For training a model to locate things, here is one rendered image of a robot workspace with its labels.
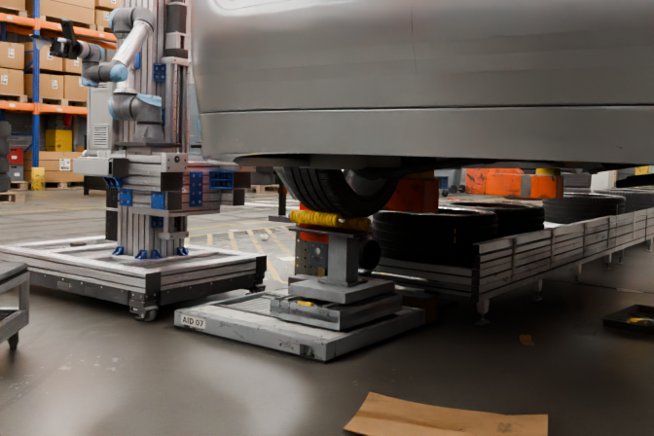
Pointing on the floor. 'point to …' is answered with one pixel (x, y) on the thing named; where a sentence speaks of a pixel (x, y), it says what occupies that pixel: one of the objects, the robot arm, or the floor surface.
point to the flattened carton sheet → (438, 420)
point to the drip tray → (631, 318)
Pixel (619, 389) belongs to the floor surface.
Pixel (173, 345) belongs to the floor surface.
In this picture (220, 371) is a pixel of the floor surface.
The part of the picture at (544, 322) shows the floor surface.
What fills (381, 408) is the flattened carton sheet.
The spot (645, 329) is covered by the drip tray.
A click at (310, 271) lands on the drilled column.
